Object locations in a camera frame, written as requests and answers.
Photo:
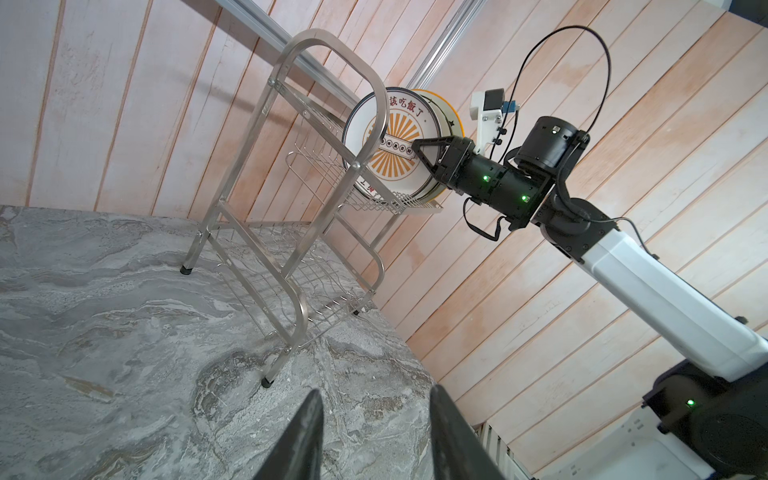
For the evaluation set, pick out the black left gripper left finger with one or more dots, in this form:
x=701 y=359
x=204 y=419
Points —
x=298 y=452

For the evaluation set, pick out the cream plate with red berries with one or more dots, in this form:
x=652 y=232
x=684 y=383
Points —
x=437 y=104

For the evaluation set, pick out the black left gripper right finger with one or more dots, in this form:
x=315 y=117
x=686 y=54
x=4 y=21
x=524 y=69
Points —
x=456 y=451

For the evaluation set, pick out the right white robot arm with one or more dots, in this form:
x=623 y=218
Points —
x=705 y=418

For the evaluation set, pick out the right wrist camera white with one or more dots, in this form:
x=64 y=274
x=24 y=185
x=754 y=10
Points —
x=489 y=109

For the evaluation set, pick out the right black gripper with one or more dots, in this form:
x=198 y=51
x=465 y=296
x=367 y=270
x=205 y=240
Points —
x=512 y=192

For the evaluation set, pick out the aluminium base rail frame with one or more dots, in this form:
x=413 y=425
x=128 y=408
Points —
x=500 y=453

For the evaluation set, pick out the white star patterned plate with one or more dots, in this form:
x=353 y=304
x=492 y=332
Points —
x=455 y=124

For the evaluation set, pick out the stainless steel dish rack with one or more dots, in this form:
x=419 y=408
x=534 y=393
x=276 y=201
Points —
x=284 y=270

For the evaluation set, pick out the sunburst plate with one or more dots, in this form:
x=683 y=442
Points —
x=411 y=117

